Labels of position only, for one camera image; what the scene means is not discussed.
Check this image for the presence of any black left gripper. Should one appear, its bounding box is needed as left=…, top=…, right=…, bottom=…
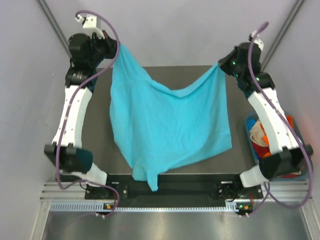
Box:
left=85, top=30, right=119, bottom=69

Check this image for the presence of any cyan t shirt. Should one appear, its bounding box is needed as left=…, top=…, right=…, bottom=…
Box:
left=109, top=45, right=232, bottom=192

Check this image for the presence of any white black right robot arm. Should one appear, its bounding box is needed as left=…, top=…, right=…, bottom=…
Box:
left=218, top=42, right=313, bottom=198

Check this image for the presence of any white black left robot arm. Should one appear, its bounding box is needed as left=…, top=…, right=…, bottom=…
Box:
left=44, top=30, right=118, bottom=199

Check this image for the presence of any orange t shirt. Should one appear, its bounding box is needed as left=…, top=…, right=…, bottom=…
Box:
left=260, top=115, right=295, bottom=158

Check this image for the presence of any blue laundry basket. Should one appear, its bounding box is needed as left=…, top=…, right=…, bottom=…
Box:
left=245, top=112, right=309, bottom=182

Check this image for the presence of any red t shirt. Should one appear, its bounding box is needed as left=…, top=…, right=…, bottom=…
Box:
left=251, top=142, right=301, bottom=179

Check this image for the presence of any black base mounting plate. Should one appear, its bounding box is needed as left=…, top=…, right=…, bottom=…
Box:
left=56, top=173, right=264, bottom=208

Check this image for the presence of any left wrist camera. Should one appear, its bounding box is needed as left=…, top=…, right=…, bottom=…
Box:
left=75, top=14, right=105, bottom=40

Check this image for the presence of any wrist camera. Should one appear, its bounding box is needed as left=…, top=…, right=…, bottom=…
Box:
left=75, top=14, right=105, bottom=40
left=248, top=30, right=264, bottom=52

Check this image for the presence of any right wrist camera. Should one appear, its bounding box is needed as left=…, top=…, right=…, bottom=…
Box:
left=248, top=30, right=264, bottom=52

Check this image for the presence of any white slotted cable duct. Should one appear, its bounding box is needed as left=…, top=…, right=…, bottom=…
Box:
left=50, top=202, right=251, bottom=213

